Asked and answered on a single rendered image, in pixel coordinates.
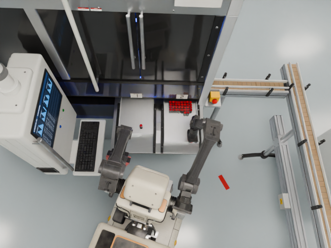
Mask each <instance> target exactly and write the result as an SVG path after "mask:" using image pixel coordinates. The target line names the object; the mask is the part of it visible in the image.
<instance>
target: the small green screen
mask: <svg viewBox="0 0 331 248"><path fill-rule="evenodd" d="M222 2H223V0H174V6H184V7H211V8H221V5H222Z"/></svg>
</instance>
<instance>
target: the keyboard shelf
mask: <svg viewBox="0 0 331 248"><path fill-rule="evenodd" d="M81 122H99V134H98V142H97V151H96V160H95V169H94V172H75V171H73V175H74V176H100V173H98V170H99V166H100V164H101V161H102V154H103V145H104V135H105V125H106V120H81V121H80V128H79V134H78V141H74V140H73V142H72V148H71V154H70V161H69V163H70V164H74V170H75V163H76V157H77V150H78V143H79V136H80V129H81Z"/></svg>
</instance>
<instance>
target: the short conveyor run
mask: <svg viewBox="0 0 331 248"><path fill-rule="evenodd" d="M226 76H227V73H226V72H225V73H224V75H223V78H222V79H220V78H215V79H214V82H213V84H212V87H211V89H215V90H220V97H251V98H285V97H286V96H287V95H288V94H289V91H288V89H289V87H287V81H288V80H269V78H270V76H271V74H268V76H267V77H266V78H265V79H264V80H257V79H226Z"/></svg>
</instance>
